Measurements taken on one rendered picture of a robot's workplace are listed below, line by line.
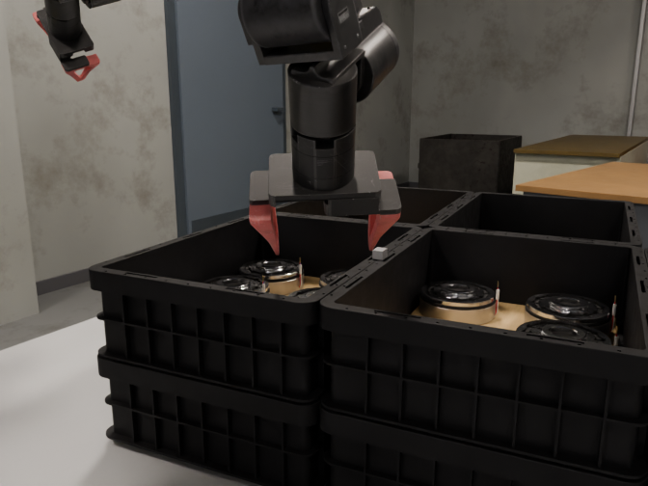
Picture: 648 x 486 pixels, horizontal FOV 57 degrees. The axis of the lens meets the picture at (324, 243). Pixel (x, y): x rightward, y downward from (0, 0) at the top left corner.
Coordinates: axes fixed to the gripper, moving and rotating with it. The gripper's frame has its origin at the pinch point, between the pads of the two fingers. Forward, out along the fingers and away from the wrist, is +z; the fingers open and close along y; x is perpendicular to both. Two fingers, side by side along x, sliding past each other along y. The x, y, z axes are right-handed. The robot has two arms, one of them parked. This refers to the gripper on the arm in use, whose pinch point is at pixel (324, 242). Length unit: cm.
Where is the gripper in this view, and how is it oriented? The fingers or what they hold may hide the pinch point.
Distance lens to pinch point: 62.2
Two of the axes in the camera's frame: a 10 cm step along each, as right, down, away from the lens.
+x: 0.6, 6.9, -7.2
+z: 0.1, 7.2, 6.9
